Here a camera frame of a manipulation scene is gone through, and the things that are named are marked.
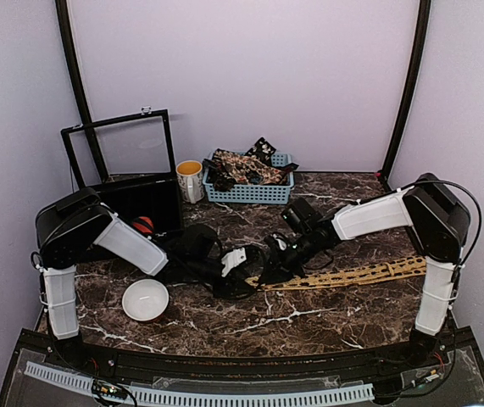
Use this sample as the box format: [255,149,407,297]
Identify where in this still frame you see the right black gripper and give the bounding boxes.
[259,231,321,285]

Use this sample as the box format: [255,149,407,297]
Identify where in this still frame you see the white bowl orange outside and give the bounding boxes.
[122,279,170,322]

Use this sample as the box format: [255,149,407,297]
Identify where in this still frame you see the yellow beetle-pattern tie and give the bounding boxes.
[246,256,426,291]

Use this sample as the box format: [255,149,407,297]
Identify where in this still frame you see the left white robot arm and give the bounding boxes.
[31,187,253,370]

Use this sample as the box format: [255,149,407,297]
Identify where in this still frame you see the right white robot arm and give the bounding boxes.
[258,173,470,368]

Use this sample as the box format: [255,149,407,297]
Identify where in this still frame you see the light blue plastic basket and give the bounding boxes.
[203,153,294,204]

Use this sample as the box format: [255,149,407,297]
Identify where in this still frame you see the rolled orange black tie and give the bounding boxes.
[131,216,154,236]

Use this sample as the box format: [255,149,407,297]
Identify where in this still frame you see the floral patterned tie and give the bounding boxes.
[203,149,298,192]

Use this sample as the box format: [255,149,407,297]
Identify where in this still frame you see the black floral tie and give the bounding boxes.
[245,137,276,161]

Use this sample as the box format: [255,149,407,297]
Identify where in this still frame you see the white mug yellow inside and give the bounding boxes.
[176,160,204,204]

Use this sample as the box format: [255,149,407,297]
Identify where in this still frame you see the black display box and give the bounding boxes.
[60,109,185,243]

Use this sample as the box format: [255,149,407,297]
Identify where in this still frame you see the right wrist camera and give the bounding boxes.
[281,198,322,234]

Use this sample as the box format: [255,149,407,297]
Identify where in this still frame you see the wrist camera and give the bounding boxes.
[172,224,223,260]
[281,198,322,234]

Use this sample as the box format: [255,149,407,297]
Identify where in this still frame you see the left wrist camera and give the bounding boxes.
[172,224,223,260]

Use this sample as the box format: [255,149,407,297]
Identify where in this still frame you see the white cable duct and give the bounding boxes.
[24,361,374,406]

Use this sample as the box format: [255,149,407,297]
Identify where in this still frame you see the black front rail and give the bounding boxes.
[16,328,480,382]

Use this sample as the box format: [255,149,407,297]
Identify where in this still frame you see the right black frame post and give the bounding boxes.
[379,0,431,184]

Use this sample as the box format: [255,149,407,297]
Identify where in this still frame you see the black frame post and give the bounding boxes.
[379,0,431,184]
[54,0,108,182]

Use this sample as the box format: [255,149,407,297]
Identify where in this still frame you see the left black frame post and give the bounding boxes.
[54,0,108,182]

